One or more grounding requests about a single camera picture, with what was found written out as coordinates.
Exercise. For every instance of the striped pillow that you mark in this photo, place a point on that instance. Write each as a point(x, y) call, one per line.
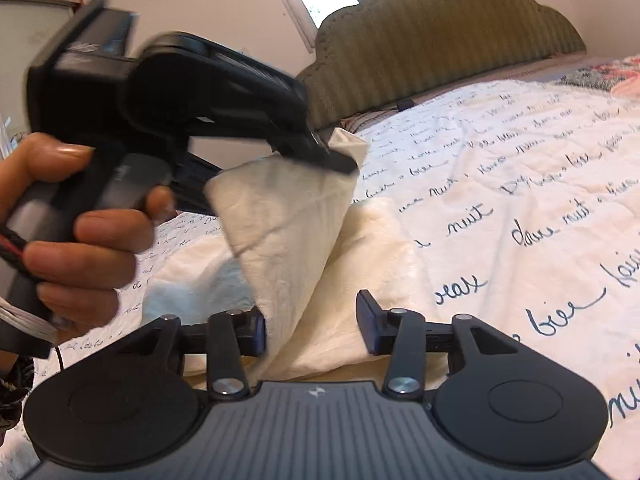
point(364, 120)

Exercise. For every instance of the olive green scalloped headboard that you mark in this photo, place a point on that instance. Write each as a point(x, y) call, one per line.
point(377, 52)

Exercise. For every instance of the cream white pants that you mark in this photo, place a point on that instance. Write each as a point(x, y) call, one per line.
point(295, 245)

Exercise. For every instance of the white bedspread with script writing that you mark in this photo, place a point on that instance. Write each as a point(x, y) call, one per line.
point(507, 204)

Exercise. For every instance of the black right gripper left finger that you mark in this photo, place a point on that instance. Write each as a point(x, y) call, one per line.
point(224, 339)

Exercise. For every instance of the colourful patterned sheet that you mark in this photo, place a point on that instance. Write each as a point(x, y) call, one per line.
point(603, 76)

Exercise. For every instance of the person's left hand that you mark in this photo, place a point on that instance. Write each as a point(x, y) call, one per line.
point(79, 280)

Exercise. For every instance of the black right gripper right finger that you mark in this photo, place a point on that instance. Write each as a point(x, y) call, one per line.
point(407, 338)

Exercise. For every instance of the pink fluffy blanket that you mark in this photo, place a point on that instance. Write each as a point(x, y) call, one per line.
point(627, 89)

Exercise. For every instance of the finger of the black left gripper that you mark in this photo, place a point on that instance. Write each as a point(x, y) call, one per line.
point(307, 148)

